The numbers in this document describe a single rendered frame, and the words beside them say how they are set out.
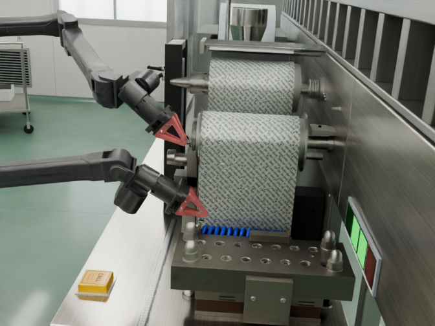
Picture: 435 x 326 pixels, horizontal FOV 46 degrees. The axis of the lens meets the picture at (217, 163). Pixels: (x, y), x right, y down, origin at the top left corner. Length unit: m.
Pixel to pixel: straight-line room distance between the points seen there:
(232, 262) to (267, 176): 0.23
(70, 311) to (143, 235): 0.40
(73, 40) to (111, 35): 5.42
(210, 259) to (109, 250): 0.40
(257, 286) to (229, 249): 0.13
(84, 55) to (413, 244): 1.03
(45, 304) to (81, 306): 1.65
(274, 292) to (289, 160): 0.32
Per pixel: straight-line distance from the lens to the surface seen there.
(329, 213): 1.33
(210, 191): 1.27
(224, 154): 1.24
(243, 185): 1.27
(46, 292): 3.00
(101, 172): 1.25
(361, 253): 0.96
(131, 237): 1.55
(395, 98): 0.86
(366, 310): 1.64
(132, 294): 1.29
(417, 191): 0.72
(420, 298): 0.71
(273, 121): 1.25
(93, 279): 1.32
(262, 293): 1.15
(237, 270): 1.14
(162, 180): 1.26
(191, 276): 1.16
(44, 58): 7.29
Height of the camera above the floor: 1.62
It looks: 19 degrees down
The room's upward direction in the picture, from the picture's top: 3 degrees clockwise
